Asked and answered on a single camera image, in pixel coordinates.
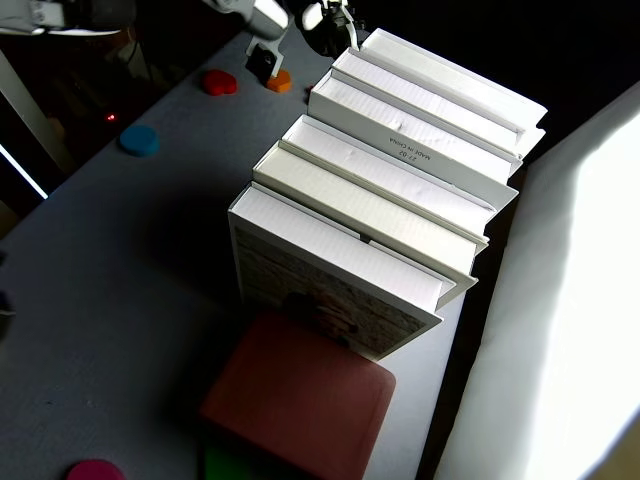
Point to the red heart block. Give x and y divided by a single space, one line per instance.
217 82

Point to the plain grey book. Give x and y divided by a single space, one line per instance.
410 150

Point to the blue disc block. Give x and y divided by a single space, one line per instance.
139 140

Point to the green block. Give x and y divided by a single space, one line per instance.
225 465

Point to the thin white rail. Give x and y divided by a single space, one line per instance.
25 172

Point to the orange hexagon block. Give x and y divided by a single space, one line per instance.
280 84

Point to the black DUET book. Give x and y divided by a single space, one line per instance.
320 250

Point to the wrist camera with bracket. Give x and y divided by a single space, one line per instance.
260 60

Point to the white stand pole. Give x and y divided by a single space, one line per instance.
30 110

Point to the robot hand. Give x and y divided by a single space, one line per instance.
272 20

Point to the pink disc block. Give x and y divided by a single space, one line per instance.
95 471

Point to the white FASHIONINDIA book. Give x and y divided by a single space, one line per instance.
380 170

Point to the grey table cloth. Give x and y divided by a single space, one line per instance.
125 300

